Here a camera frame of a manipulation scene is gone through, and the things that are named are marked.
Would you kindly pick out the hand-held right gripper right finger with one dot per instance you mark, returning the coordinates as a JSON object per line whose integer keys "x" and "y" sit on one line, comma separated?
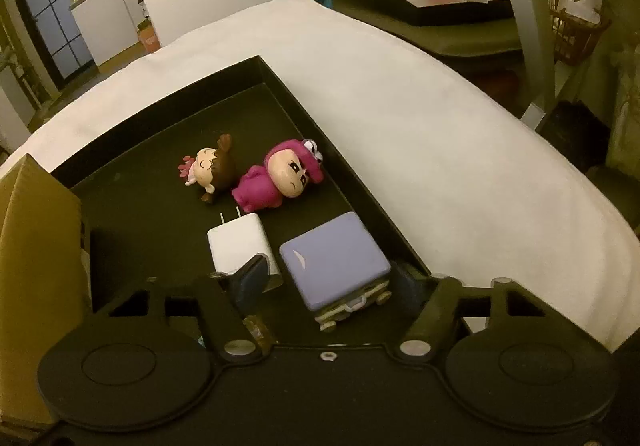
{"x": 411, "y": 287}

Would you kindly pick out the dark door with glass panes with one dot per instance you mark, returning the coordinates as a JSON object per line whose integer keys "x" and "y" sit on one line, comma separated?
{"x": 47, "y": 10}

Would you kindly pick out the grey metal pole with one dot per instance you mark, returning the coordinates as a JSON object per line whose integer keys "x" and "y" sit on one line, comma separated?
{"x": 532, "y": 15}

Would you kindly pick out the white plug charger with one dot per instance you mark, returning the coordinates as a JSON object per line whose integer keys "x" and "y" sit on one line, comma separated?
{"x": 235, "y": 241}

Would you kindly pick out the black shallow tray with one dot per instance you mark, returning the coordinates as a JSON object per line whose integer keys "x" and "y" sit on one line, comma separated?
{"x": 150, "y": 201}

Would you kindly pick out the pink hooded toy figure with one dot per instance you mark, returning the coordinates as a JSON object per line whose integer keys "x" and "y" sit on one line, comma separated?
{"x": 280, "y": 170}

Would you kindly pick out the purple toy suitcase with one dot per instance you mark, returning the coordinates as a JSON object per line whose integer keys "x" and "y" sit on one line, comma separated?
{"x": 332, "y": 258}

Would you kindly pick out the small brown toy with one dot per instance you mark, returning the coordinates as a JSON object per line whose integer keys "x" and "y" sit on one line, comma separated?
{"x": 259, "y": 328}

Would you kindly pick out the white kitchen cabinet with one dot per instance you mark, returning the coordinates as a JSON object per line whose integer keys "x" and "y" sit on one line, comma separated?
{"x": 112, "y": 25}

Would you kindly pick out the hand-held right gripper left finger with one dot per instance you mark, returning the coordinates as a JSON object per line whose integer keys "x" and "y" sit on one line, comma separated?
{"x": 250, "y": 278}

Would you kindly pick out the brown-haired doll figure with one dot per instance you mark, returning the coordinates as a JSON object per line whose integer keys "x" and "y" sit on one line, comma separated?
{"x": 210, "y": 168}

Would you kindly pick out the brown cardboard box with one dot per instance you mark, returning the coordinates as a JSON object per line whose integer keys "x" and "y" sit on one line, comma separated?
{"x": 35, "y": 276}

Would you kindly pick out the orange box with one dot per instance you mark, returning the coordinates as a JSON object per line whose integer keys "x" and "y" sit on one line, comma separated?
{"x": 149, "y": 36}

